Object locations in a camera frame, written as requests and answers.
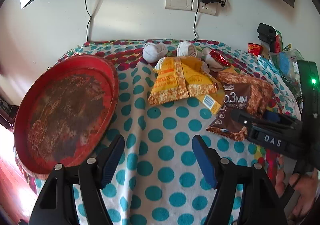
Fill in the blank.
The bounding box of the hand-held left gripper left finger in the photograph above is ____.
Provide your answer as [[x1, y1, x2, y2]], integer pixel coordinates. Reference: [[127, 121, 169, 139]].
[[30, 134, 125, 225]]

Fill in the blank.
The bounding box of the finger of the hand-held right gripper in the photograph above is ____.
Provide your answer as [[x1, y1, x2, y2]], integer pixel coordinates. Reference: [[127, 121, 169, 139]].
[[264, 110, 285, 123], [230, 109, 303, 131]]

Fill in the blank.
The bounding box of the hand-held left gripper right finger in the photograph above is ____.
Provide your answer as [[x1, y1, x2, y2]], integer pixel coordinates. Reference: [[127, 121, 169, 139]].
[[192, 135, 288, 225]]

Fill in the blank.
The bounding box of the brown snack packet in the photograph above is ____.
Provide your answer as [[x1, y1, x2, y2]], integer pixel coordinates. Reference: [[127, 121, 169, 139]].
[[206, 82, 253, 141], [217, 71, 274, 116]]

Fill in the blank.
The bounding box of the small yellow box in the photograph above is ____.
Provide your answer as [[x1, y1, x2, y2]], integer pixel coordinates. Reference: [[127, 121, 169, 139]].
[[199, 93, 223, 115]]

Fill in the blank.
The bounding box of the white sock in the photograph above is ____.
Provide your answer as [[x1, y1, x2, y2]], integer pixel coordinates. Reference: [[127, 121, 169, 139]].
[[143, 43, 168, 63], [177, 41, 204, 59], [201, 48, 225, 73]]

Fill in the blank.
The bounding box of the yellow snack packet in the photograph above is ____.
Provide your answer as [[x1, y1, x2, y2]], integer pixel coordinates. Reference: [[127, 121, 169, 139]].
[[148, 57, 188, 106], [179, 58, 218, 98]]

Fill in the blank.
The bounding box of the red candy packet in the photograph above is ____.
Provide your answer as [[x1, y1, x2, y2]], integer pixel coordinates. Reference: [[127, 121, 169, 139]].
[[210, 50, 232, 67]]

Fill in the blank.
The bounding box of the round red tray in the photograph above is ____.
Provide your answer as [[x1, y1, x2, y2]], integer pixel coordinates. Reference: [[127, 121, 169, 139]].
[[14, 55, 120, 179]]

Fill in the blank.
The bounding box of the person's right hand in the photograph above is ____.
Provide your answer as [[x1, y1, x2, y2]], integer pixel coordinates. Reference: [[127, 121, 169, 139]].
[[276, 155, 320, 218]]

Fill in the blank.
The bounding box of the white teal patterned towel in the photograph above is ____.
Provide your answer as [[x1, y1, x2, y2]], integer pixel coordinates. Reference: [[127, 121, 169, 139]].
[[257, 55, 300, 116]]

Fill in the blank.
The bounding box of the polka dot cloth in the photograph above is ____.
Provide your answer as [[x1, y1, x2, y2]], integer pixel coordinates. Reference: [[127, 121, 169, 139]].
[[15, 39, 304, 225]]

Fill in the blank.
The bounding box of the blue round lid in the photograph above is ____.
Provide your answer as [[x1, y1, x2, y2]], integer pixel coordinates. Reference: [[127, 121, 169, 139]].
[[279, 52, 292, 73]]

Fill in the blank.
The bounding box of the red foil packet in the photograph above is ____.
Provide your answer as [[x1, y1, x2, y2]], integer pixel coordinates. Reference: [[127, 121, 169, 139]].
[[248, 43, 265, 59]]

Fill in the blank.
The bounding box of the green red box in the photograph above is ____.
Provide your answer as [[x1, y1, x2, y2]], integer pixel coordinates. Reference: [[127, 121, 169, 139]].
[[274, 31, 284, 52]]

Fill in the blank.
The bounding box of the black desk clamp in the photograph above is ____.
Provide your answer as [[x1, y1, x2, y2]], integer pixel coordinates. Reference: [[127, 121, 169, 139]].
[[257, 23, 276, 52]]

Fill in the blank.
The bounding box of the dark wooden furniture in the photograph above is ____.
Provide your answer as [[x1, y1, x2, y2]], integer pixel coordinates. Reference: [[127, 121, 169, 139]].
[[0, 98, 20, 131]]

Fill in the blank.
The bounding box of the black outlet cable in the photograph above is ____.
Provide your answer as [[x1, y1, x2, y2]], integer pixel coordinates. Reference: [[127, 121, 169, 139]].
[[193, 9, 199, 40]]

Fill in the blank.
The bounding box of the white wall power outlet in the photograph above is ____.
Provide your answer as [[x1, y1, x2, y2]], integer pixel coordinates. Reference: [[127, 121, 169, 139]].
[[192, 0, 218, 16]]

